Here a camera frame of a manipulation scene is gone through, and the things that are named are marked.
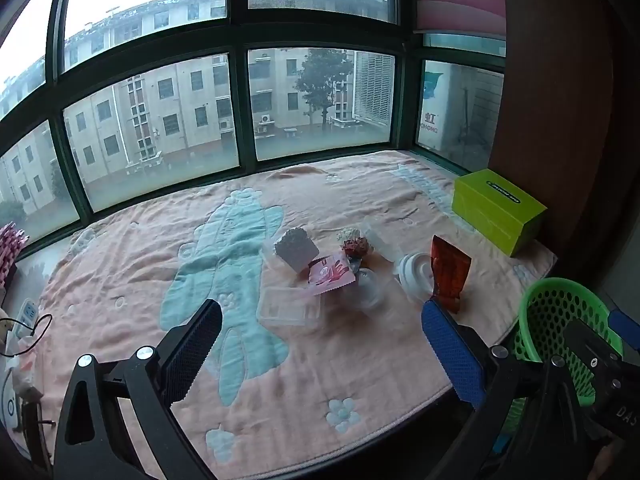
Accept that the pink printed blanket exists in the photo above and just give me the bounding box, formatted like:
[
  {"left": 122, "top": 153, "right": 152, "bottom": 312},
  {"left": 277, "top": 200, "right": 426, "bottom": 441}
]
[{"left": 10, "top": 150, "right": 558, "bottom": 480}]

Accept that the pink red snack wrapper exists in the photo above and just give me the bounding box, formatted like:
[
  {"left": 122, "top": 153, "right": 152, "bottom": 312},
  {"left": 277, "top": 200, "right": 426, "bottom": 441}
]
[{"left": 306, "top": 255, "right": 357, "bottom": 297}]

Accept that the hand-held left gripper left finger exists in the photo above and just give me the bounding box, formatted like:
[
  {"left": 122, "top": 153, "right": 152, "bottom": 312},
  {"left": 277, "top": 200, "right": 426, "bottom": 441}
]
[{"left": 52, "top": 299, "right": 223, "bottom": 480}]

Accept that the clear dome lid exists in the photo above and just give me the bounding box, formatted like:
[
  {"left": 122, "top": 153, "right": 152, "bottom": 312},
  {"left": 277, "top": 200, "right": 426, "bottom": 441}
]
[{"left": 354, "top": 267, "right": 398, "bottom": 317}]

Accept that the brown wooden cabinet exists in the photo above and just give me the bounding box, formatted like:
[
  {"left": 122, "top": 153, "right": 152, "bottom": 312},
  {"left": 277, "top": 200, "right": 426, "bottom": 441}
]
[{"left": 487, "top": 0, "right": 618, "bottom": 281}]

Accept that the white crumpled packet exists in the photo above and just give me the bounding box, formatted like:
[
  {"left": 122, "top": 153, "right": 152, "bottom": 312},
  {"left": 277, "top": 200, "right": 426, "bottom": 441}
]
[{"left": 273, "top": 228, "right": 321, "bottom": 277}]

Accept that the black cable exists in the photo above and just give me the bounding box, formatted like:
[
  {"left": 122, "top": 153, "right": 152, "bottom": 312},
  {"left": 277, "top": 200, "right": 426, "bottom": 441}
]
[{"left": 0, "top": 312, "right": 54, "bottom": 359}]

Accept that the white power strip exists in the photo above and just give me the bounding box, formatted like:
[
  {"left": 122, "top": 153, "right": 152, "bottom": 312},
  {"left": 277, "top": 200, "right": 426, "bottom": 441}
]
[{"left": 13, "top": 298, "right": 42, "bottom": 342}]

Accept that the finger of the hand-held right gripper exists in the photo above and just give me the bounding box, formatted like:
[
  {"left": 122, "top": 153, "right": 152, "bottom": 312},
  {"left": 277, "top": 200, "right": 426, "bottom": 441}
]
[{"left": 607, "top": 309, "right": 640, "bottom": 352}]

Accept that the green plastic perforated basket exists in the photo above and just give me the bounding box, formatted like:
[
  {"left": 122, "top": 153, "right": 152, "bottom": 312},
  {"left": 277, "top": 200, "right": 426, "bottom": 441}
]
[{"left": 502, "top": 277, "right": 625, "bottom": 436}]

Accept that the beige apartment building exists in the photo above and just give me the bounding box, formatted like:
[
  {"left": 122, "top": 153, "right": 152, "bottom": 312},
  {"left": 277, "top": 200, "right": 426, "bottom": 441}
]
[{"left": 0, "top": 0, "right": 351, "bottom": 221}]

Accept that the white round plastic lid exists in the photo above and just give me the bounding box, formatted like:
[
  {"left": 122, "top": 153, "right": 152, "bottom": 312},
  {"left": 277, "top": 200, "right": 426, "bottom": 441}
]
[{"left": 396, "top": 252, "right": 437, "bottom": 306}]

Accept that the clear plastic tray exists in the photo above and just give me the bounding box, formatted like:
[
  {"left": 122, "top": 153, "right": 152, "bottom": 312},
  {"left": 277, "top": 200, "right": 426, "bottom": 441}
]
[{"left": 256, "top": 285, "right": 322, "bottom": 331}]

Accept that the green cardboard box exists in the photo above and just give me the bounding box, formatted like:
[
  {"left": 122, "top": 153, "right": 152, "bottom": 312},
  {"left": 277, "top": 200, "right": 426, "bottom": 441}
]
[{"left": 452, "top": 169, "right": 548, "bottom": 257}]

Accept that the tree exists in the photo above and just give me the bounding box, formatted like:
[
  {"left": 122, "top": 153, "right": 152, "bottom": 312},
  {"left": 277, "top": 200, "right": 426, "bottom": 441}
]
[{"left": 294, "top": 49, "right": 355, "bottom": 128}]

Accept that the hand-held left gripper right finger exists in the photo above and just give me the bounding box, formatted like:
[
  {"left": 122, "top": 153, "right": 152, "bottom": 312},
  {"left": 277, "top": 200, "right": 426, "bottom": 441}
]
[{"left": 421, "top": 299, "right": 602, "bottom": 480}]

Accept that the pink striped cloth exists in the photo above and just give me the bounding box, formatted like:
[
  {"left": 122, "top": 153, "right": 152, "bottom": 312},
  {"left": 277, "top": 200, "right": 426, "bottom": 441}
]
[{"left": 0, "top": 221, "right": 32, "bottom": 288}]

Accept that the orange translucent snack bag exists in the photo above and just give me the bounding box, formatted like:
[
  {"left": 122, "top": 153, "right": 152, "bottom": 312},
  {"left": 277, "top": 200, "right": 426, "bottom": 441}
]
[{"left": 430, "top": 234, "right": 472, "bottom": 314}]

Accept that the dark green window frame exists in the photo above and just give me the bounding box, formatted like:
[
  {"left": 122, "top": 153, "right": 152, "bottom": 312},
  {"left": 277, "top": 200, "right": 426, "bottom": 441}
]
[{"left": 0, "top": 0, "right": 507, "bottom": 261}]

